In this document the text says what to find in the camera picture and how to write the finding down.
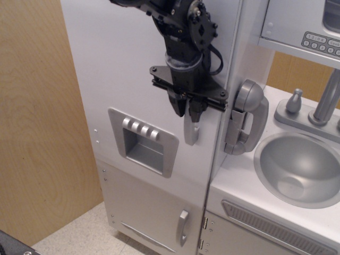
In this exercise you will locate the white lower freezer door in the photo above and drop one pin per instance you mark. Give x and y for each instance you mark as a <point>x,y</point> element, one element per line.
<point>147,213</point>

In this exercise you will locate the silver toy faucet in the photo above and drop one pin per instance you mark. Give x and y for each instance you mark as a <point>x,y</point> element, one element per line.
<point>319,120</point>

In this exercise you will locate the white toy fridge door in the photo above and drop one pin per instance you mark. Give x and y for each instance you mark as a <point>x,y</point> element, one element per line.
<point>113,49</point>

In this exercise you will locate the white toy kitchen cabinet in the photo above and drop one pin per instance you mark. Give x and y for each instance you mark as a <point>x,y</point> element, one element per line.
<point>235,179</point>

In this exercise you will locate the silver ice dispenser panel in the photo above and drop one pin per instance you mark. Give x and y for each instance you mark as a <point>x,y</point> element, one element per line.
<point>143,143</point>

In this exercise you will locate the black base corner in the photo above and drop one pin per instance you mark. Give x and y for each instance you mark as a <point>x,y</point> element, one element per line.
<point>10,245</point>

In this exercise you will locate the silver toy telephone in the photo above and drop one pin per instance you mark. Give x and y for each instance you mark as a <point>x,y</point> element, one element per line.
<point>248,119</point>

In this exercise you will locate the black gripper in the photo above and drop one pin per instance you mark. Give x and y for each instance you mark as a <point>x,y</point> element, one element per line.
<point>195,84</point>

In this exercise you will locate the silver lower door handle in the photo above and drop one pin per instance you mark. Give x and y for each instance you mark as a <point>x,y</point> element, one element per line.
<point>180,235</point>

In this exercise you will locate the white oven door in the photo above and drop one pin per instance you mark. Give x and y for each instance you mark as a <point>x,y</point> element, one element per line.
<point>242,231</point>

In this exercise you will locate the silver toy sink basin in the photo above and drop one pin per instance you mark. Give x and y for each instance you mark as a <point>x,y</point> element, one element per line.
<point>299,169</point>

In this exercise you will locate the silver faucet knob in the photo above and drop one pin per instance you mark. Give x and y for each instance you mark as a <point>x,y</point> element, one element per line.
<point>294,103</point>

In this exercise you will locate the silver fridge door handle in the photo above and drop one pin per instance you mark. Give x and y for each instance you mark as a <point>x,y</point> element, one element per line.
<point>191,130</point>

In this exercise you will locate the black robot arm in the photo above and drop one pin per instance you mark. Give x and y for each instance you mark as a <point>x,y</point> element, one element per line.
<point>188,31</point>

